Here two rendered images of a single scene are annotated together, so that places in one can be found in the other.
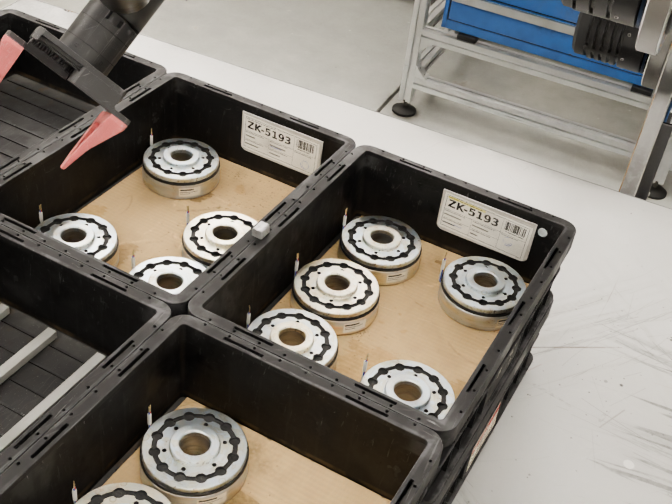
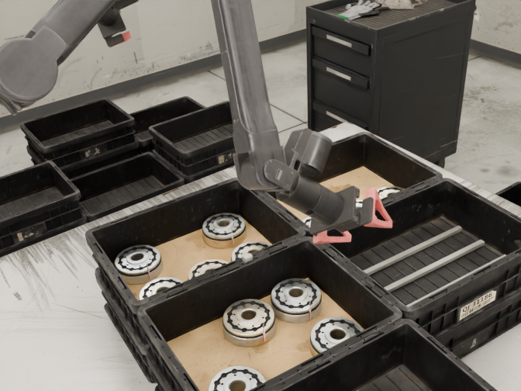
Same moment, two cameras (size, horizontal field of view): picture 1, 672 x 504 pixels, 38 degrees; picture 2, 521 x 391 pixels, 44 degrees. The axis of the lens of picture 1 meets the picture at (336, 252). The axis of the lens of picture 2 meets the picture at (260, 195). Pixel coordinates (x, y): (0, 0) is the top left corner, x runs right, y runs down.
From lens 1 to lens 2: 1.82 m
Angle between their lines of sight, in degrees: 101
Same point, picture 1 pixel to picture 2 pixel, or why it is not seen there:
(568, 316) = (53, 326)
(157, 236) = (281, 351)
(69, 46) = (339, 195)
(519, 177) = not seen: outside the picture
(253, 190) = (196, 374)
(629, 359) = (56, 296)
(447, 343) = (177, 255)
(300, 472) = not seen: hidden behind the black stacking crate
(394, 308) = (184, 276)
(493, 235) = not seen: hidden behind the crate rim
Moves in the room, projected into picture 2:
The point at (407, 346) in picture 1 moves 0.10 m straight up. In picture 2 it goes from (196, 258) to (191, 223)
